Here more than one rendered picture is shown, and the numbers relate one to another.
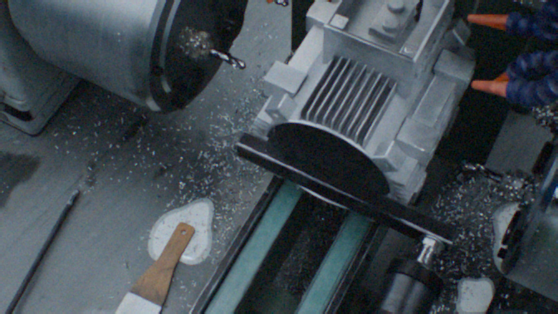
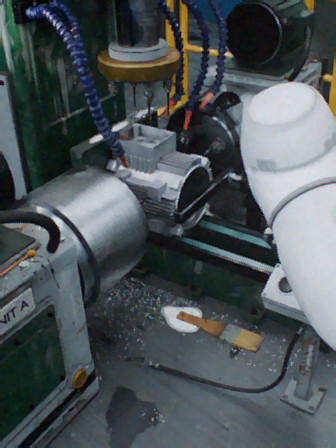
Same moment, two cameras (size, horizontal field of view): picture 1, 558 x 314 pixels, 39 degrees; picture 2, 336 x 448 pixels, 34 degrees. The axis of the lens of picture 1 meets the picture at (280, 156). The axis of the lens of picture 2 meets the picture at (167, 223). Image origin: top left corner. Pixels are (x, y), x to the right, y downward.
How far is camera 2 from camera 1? 1.14 m
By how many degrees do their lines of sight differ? 59
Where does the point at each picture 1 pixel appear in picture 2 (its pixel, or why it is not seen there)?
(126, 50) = (137, 215)
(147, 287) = (216, 329)
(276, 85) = (161, 186)
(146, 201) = (159, 333)
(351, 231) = (207, 225)
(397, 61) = (172, 138)
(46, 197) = (149, 381)
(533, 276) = not seen: hidden behind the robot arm
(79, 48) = (123, 242)
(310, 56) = (143, 181)
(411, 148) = not seen: hidden behind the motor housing
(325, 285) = (234, 232)
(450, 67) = not seen: hidden behind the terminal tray
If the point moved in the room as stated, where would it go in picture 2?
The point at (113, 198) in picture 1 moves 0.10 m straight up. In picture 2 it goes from (155, 348) to (153, 313)
